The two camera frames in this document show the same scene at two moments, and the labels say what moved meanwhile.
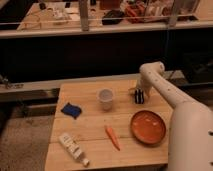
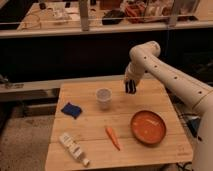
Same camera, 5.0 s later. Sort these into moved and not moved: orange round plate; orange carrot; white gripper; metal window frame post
Moved: white gripper
Not moved: metal window frame post; orange round plate; orange carrot
